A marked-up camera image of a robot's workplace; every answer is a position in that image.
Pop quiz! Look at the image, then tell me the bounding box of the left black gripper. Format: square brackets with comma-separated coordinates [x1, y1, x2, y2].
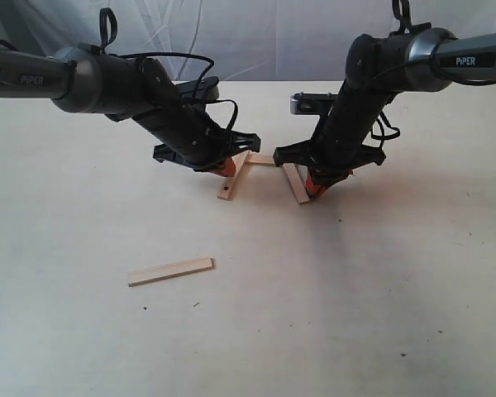
[132, 86, 261, 178]

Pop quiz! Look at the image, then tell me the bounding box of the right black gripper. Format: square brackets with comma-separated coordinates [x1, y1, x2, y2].
[273, 83, 386, 199]

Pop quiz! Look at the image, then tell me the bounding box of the wooden stick with hole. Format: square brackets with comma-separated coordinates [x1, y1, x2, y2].
[217, 151, 251, 201]

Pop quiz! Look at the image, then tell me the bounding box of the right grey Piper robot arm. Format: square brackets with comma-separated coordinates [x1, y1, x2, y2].
[273, 28, 496, 199]

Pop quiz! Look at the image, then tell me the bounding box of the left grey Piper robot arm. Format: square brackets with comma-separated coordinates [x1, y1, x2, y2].
[0, 41, 260, 177]

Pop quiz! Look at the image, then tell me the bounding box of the white backdrop cloth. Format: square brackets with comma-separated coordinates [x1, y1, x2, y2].
[0, 0, 496, 82]

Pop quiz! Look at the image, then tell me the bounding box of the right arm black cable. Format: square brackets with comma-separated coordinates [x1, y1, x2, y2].
[367, 103, 401, 148]

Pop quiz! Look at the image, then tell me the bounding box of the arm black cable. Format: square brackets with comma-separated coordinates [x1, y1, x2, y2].
[98, 7, 239, 137]
[367, 103, 401, 148]

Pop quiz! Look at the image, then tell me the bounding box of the right wrist camera, silver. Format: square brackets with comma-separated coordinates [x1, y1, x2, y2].
[289, 92, 337, 117]

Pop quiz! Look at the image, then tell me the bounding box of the wrist camera, silver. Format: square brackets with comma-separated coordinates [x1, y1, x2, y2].
[289, 92, 337, 117]
[175, 76, 220, 100]

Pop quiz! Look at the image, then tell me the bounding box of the left wrist camera, silver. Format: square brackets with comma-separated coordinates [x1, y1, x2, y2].
[175, 76, 220, 100]

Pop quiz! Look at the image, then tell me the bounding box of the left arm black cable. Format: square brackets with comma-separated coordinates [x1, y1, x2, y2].
[98, 7, 239, 137]

